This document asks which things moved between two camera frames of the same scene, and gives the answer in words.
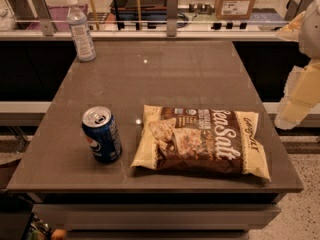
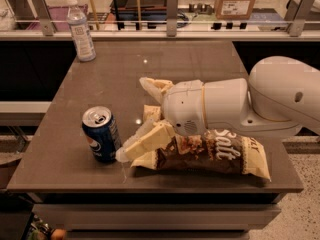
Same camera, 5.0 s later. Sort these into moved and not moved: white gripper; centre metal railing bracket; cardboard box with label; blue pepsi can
Moved: white gripper
Not moved: centre metal railing bracket; blue pepsi can; cardboard box with label
